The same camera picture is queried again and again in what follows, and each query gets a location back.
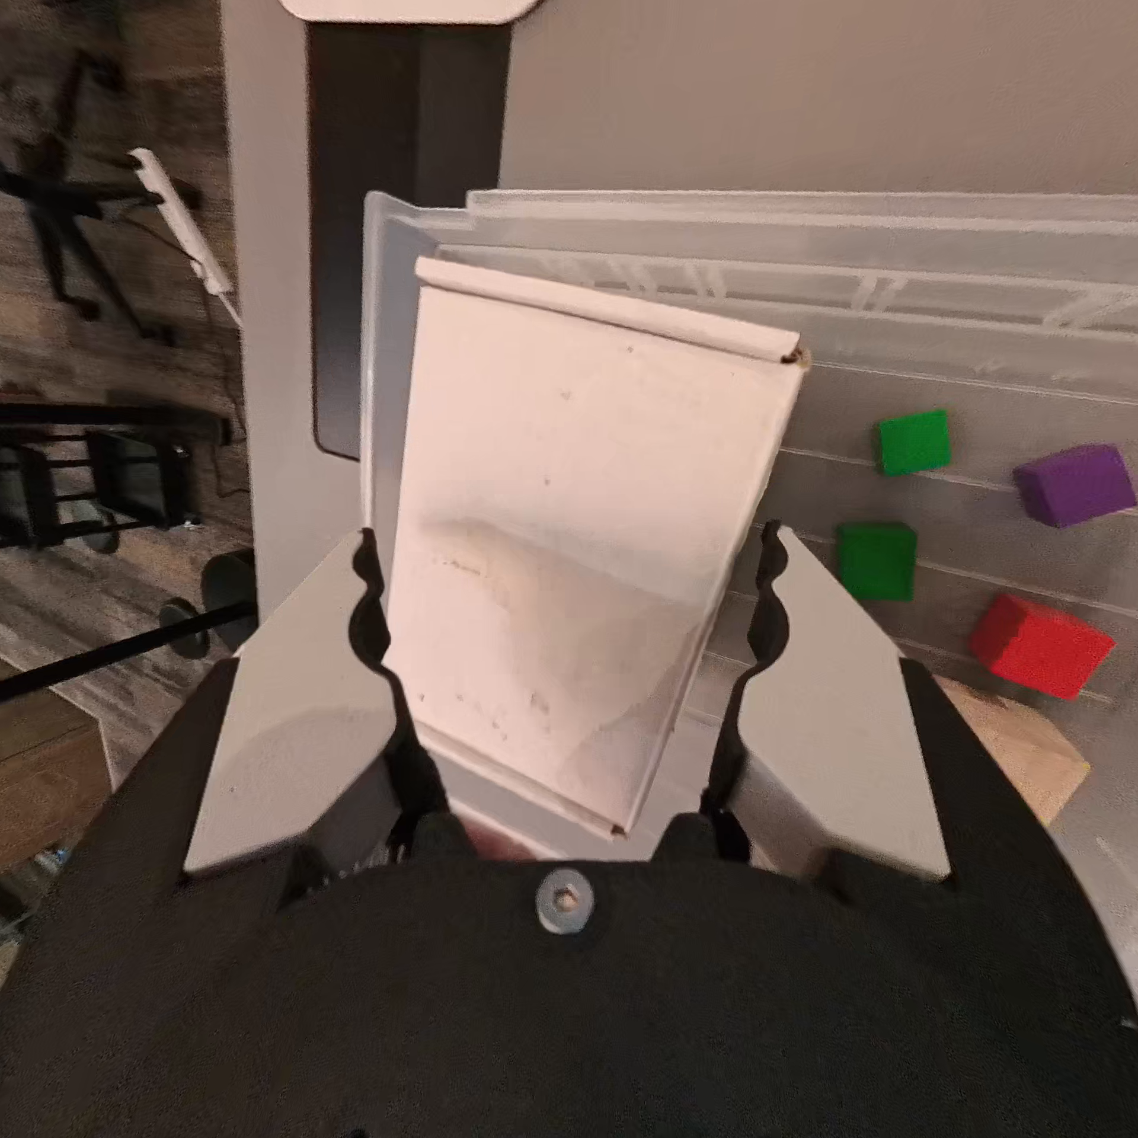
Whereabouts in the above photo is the clear plastic bin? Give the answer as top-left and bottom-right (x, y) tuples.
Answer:
(360, 187), (1138, 1025)

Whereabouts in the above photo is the white cardboard box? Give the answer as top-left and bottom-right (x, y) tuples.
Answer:
(380, 254), (811, 842)

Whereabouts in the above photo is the white bar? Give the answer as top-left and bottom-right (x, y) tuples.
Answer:
(128, 147), (242, 328)

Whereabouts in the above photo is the green cube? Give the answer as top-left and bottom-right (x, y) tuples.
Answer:
(875, 410), (952, 477)
(836, 522), (918, 603)

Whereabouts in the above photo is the red cube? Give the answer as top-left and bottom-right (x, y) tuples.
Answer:
(968, 594), (1116, 702)

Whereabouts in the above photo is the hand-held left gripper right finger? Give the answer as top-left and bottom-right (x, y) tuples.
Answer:
(697, 521), (953, 884)

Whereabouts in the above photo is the black metal stool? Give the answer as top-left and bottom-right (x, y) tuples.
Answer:
(0, 404), (233, 548)

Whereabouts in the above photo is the purple cube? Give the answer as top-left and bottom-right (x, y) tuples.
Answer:
(1013, 445), (1138, 530)

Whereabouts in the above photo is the black metal pole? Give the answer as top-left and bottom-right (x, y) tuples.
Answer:
(0, 546), (258, 704)

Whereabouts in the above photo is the plain wooden cube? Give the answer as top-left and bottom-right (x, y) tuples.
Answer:
(933, 676), (1093, 828)

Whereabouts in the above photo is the brown wooden panel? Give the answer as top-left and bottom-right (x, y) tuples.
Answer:
(0, 659), (116, 873)

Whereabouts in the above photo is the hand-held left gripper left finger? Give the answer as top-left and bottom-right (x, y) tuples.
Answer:
(181, 526), (451, 877)

